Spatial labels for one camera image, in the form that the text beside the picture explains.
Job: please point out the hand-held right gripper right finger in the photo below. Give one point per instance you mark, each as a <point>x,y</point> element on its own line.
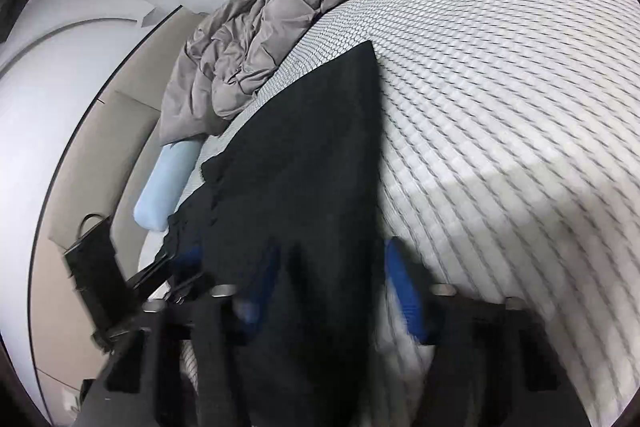
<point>406,294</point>

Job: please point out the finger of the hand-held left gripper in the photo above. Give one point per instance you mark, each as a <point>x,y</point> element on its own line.
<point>187,287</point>
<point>185,257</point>

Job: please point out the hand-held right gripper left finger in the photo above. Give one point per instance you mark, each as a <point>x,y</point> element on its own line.
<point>261,292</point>

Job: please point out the black pants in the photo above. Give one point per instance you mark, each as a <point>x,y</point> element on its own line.
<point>310,157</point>

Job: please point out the light blue pillow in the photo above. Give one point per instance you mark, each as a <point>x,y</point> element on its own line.
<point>162,187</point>

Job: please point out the beige padded headboard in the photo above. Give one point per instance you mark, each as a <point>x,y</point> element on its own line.
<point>100,147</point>

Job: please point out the white honeycomb mattress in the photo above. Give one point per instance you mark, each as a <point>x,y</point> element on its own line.
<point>500,107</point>

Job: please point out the grey quilted comforter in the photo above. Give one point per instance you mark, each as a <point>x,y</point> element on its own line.
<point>280,7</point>

